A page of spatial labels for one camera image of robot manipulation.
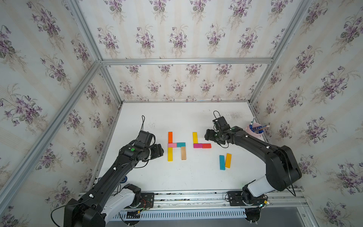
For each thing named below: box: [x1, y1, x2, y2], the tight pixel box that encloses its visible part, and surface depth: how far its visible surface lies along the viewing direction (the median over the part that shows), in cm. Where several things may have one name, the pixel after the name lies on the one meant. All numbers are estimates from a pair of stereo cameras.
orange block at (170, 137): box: [167, 131, 173, 144], surface depth 99 cm
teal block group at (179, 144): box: [176, 142, 186, 148], surface depth 95 cm
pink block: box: [167, 142, 178, 149], surface depth 95 cm
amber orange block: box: [224, 152, 233, 169], surface depth 90 cm
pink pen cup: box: [245, 122, 265, 139], surface depth 92 cm
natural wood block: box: [181, 146, 187, 160], surface depth 92 cm
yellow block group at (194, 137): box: [192, 131, 199, 144], surface depth 100 cm
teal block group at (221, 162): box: [219, 154, 226, 171], surface depth 88 cm
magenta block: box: [193, 143, 203, 149], surface depth 95 cm
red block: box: [202, 143, 212, 149], surface depth 95 cm
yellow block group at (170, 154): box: [167, 147, 174, 162], surface depth 92 cm
